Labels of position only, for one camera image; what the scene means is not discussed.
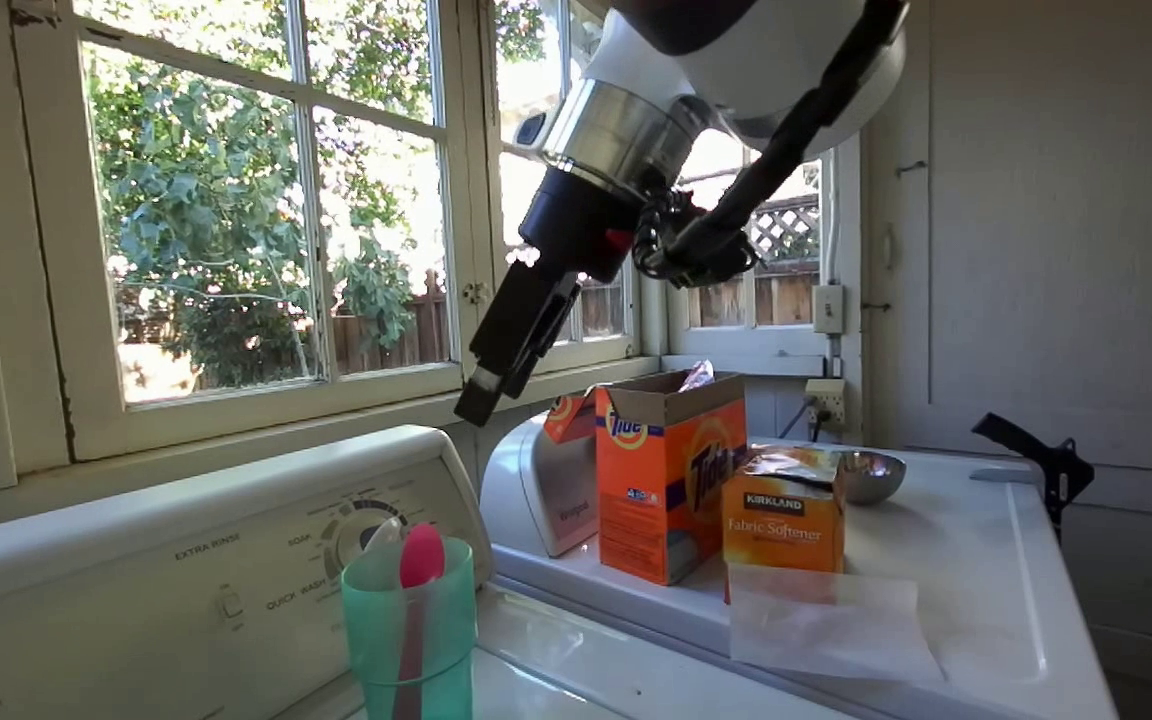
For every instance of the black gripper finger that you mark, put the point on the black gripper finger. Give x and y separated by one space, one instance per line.
478 403

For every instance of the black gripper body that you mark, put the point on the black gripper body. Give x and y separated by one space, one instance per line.
578 230

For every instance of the pink spoon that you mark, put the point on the pink spoon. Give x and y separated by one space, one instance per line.
421 564

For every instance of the teal plastic cup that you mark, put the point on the teal plastic cup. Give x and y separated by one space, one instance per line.
373 623

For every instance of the silver metal bowl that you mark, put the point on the silver metal bowl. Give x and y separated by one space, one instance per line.
865 479

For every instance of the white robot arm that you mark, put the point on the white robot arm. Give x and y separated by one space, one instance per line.
687 121

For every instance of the white right washing machine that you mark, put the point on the white right washing machine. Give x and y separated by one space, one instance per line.
992 594

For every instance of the white washing machine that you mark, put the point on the white washing machine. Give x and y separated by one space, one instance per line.
992 594
215 599

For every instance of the white left washing machine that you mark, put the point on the white left washing machine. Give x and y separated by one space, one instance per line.
215 599

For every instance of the orange Tide detergent box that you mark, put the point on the orange Tide detergent box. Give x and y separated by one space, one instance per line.
662 449

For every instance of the orange Kirkland softener box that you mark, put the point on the orange Kirkland softener box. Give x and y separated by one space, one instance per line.
782 510

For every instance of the white dryer sheet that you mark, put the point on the white dryer sheet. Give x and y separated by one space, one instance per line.
830 627

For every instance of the white wall light switch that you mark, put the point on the white wall light switch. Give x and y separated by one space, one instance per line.
830 310

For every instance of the white wall outlet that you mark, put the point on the white wall outlet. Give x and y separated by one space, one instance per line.
830 397

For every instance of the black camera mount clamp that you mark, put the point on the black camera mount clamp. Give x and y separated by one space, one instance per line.
1066 469

